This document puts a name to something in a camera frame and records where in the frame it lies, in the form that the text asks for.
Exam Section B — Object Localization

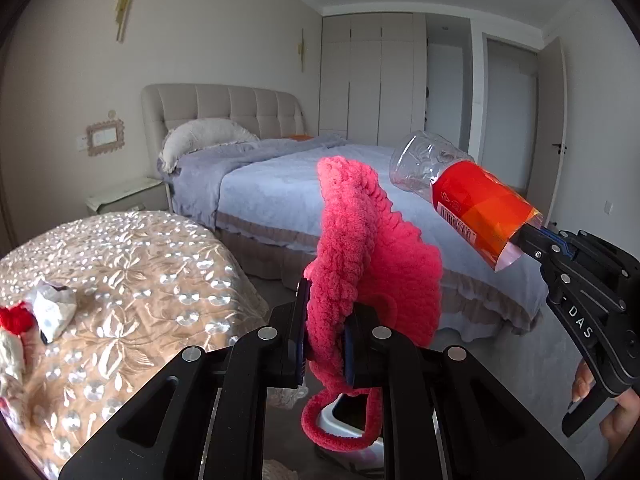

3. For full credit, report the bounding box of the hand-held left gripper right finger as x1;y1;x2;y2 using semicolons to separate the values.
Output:
342;304;586;480

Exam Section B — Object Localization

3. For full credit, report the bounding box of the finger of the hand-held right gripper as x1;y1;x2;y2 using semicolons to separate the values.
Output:
537;226;577;257
518;227;569;264

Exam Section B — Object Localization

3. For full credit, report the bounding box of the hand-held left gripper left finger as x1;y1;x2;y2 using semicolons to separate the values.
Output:
59;276;315;480

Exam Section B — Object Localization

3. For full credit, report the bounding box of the white trash bin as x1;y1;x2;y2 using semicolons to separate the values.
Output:
312;392;386;471

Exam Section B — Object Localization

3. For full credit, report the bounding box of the clear plastic bottle orange label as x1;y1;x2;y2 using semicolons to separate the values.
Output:
389;130;544;273

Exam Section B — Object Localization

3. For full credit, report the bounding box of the pink knitted cloth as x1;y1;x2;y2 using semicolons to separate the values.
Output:
300;156;444;451

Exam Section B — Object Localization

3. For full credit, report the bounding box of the red yarn tassel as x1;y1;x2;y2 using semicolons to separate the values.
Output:
0;301;37;335

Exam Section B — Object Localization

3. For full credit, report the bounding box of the person's right hand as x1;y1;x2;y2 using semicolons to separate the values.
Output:
570;360;640;463

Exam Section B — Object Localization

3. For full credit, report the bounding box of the white room door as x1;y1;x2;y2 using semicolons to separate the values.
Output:
537;35;571;227

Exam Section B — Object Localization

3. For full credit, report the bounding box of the lavender bedspread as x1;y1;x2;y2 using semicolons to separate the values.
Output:
158;136;543;331

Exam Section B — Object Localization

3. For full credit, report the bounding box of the embroidered beige tablecloth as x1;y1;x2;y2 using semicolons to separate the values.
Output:
0;210;272;480

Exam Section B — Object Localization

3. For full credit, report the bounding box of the white nightstand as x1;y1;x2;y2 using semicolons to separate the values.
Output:
85;177;169;217

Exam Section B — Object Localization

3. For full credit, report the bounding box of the white ruffled pillow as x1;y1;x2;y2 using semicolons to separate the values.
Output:
160;118;261;173

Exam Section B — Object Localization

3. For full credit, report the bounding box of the white built-in wardrobe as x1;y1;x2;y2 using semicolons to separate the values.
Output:
320;12;429;147

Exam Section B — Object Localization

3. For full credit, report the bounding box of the crumpled white wrapper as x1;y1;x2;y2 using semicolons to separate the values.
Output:
31;281;77;345

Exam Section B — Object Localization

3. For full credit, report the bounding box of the beige upholstered bed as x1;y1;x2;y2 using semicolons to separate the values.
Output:
141;83;543;337

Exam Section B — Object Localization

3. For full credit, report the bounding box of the white crumpled paper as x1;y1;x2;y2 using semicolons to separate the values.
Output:
0;330;29;397

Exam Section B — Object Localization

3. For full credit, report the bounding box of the framed wall switch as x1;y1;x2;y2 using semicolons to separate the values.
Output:
86;116;125;157

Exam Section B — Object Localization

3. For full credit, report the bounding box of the large gold wall lamp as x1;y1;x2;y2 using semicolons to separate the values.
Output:
115;0;137;44

